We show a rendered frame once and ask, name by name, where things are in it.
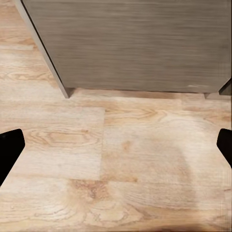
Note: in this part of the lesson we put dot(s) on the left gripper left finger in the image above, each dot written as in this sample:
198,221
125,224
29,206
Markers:
12,144

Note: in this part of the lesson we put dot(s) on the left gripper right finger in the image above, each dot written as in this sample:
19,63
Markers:
224,143

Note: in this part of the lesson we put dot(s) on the dishwasher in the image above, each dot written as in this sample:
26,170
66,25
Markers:
150,45

